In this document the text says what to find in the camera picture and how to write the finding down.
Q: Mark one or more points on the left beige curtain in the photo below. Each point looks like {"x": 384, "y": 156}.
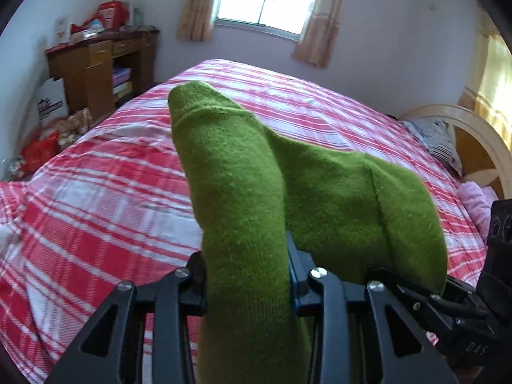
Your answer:
{"x": 197, "y": 20}

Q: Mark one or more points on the cream wooden headboard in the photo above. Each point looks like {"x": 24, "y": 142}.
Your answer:
{"x": 485, "y": 158}

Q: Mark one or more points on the red gift box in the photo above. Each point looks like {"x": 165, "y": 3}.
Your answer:
{"x": 113, "y": 14}

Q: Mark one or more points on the pink blanket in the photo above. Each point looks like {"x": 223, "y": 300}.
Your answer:
{"x": 478, "y": 202}

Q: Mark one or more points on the yellow side curtain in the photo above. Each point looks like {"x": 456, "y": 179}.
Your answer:
{"x": 488, "y": 90}

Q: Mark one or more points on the right beige curtain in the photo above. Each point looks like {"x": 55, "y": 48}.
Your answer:
{"x": 318, "y": 40}

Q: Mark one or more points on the red plaid bed sheet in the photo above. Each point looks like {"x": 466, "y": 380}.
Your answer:
{"x": 115, "y": 204}

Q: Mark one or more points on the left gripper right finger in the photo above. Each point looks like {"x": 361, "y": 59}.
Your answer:
{"x": 360, "y": 333}

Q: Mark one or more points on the green orange striped knit sweater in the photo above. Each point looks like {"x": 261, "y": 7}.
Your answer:
{"x": 251, "y": 189}

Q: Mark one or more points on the grey striped pillow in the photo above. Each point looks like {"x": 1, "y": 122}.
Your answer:
{"x": 434, "y": 134}

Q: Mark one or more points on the white paper shopping bag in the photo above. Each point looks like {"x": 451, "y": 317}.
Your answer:
{"x": 51, "y": 101}

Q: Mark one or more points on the brown wooden desk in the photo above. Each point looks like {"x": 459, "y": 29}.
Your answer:
{"x": 87, "y": 68}

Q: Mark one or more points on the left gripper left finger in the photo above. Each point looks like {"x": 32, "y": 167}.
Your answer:
{"x": 110, "y": 346}

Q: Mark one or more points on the red plastic bag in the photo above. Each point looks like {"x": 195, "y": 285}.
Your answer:
{"x": 39, "y": 150}

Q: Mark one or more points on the white card box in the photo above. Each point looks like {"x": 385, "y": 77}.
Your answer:
{"x": 61, "y": 30}

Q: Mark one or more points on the beige curtain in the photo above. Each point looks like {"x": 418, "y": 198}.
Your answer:
{"x": 318, "y": 40}
{"x": 197, "y": 20}

